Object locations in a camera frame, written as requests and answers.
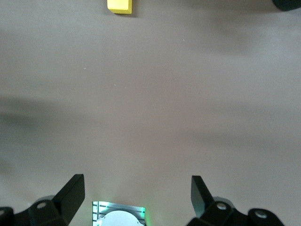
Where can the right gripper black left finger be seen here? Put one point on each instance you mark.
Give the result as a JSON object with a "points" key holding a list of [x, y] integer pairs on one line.
{"points": [[63, 204]]}

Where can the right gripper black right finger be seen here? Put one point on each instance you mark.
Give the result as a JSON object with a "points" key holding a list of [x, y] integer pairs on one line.
{"points": [[207, 212]]}

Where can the yellow block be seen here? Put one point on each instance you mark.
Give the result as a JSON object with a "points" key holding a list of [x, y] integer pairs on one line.
{"points": [[119, 5]]}

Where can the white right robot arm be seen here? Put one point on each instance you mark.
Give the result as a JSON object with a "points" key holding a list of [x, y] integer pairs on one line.
{"points": [[120, 219]]}

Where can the black padded cylinder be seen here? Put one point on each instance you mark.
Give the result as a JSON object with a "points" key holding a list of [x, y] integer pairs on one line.
{"points": [[288, 4]]}

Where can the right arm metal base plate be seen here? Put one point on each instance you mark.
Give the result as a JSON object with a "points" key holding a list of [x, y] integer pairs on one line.
{"points": [[98, 207]]}

